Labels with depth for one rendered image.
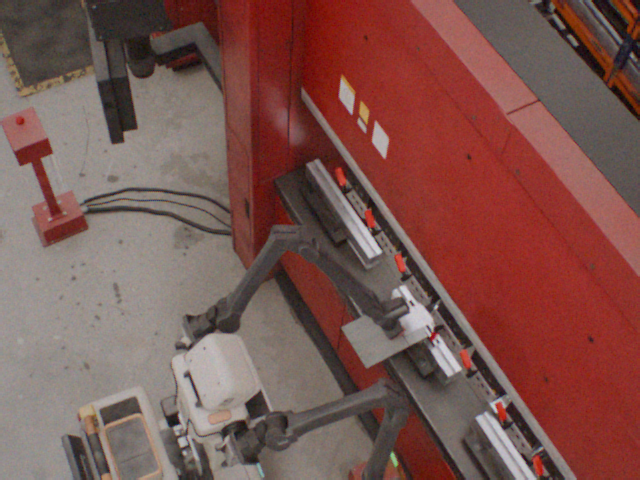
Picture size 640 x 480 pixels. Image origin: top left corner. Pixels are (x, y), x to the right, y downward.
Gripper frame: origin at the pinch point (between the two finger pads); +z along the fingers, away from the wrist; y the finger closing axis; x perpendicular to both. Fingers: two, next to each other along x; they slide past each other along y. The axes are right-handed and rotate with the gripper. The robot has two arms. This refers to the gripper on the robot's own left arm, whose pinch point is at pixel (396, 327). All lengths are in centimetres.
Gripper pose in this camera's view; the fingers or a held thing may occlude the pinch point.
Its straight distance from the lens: 315.5
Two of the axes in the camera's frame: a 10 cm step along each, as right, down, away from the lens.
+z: 3.6, 2.8, 8.9
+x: -8.0, 5.8, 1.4
